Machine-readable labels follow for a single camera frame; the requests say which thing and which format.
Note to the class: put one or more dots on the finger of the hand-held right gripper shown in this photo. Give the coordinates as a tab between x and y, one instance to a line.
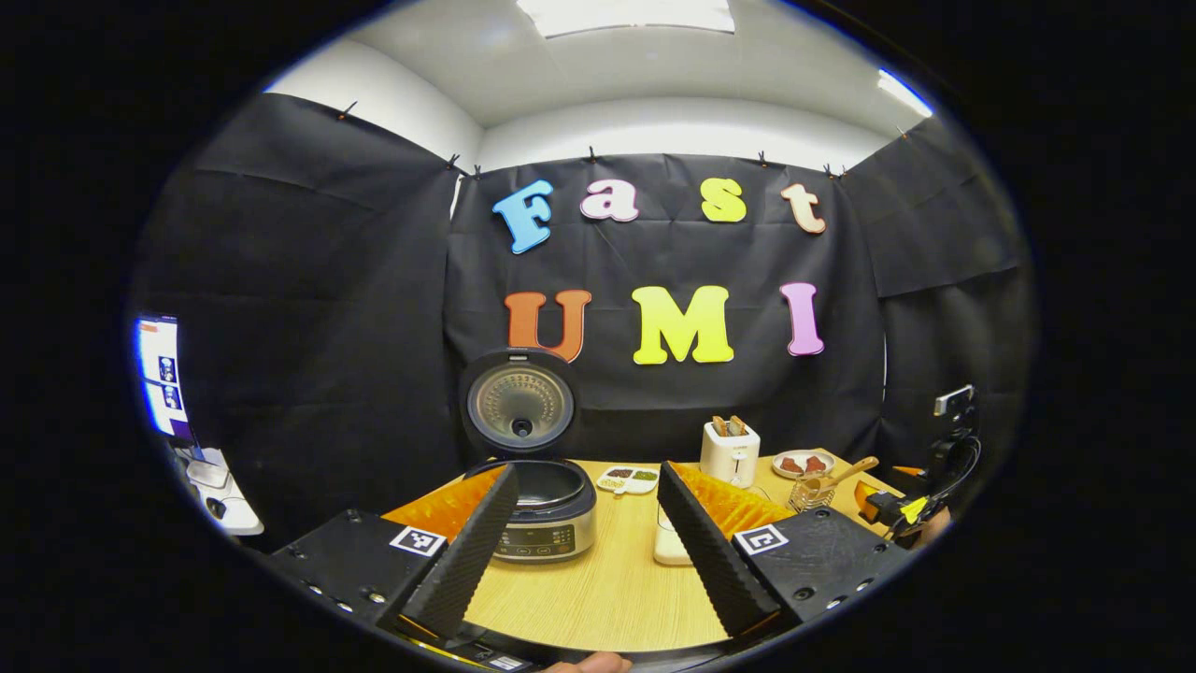
888	509
908	470

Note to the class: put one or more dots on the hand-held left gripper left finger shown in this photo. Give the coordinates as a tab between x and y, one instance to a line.
467	561

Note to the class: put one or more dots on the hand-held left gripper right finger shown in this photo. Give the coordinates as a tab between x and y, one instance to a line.
710	556

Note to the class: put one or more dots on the black silver rice cooker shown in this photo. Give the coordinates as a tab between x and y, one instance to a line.
565	512

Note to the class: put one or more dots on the white round plate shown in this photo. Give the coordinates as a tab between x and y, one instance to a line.
804	475

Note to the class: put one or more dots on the white toaster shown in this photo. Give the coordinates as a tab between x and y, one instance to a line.
729	458

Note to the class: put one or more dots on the white divided grain dish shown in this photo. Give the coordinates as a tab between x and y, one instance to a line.
628	480

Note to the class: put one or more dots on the black backdrop cloth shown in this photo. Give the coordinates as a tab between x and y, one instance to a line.
673	411

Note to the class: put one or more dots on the white side desk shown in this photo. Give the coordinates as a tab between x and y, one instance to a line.
234	514

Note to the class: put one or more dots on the computer monitor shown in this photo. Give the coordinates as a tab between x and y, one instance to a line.
161	374

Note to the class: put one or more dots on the small ceiling light panel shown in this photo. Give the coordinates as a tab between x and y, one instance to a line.
904	93

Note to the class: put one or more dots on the large ceiling light panel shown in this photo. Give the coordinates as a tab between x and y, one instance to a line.
626	15

